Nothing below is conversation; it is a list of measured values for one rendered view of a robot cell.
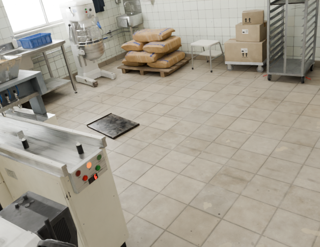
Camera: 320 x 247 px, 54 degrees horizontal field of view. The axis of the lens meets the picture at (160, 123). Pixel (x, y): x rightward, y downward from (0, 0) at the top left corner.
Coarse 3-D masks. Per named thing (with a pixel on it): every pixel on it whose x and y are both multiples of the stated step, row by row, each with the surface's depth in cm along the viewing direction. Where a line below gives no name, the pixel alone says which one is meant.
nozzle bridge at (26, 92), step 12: (24, 72) 223; (36, 72) 217; (0, 84) 203; (12, 84) 202; (24, 84) 218; (36, 84) 219; (12, 96) 212; (24, 96) 216; (36, 96) 229; (0, 108) 202; (36, 108) 237
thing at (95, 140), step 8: (0, 120) 238; (8, 120) 230; (16, 120) 223; (24, 120) 217; (32, 120) 214; (32, 128) 215; (40, 128) 208; (48, 128) 202; (56, 128) 196; (64, 128) 194; (64, 136) 196; (72, 136) 190; (80, 136) 185; (88, 136) 180; (96, 136) 178; (104, 136) 175; (96, 144) 179; (104, 144) 177
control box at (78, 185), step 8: (96, 152) 174; (88, 160) 169; (96, 160) 173; (104, 160) 179; (72, 168) 164; (80, 168) 165; (88, 168) 169; (104, 168) 180; (72, 176) 161; (80, 176) 165; (88, 176) 170; (72, 184) 164; (80, 184) 166; (88, 184) 171
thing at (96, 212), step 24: (24, 144) 190; (48, 144) 192; (72, 144) 187; (0, 168) 199; (24, 168) 178; (24, 192) 195; (48, 192) 174; (72, 192) 166; (96, 192) 182; (72, 216) 171; (96, 216) 185; (120, 216) 204; (96, 240) 188; (120, 240) 207
